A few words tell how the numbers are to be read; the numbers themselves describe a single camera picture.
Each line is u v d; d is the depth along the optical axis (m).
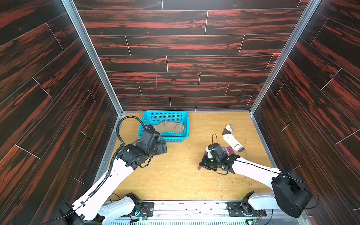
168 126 1.07
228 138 1.03
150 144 0.53
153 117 1.11
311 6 0.66
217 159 0.68
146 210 0.73
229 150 0.96
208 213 0.73
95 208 0.38
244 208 0.65
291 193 0.42
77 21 0.70
